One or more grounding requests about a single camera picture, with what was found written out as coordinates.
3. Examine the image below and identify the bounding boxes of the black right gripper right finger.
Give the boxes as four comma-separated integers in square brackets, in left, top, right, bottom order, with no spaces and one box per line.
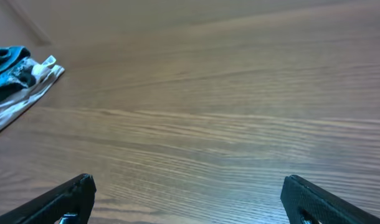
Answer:
[280,175,380,224]

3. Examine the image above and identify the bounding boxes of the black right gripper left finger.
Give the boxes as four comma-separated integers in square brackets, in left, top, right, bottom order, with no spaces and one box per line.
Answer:
[0,174,97,224]

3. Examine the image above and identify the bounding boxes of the blue denim jeans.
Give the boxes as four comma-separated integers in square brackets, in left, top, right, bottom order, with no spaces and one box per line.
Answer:
[0,46,36,102]

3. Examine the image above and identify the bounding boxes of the folded beige garment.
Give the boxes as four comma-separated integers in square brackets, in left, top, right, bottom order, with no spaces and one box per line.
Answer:
[0,55,65,131]

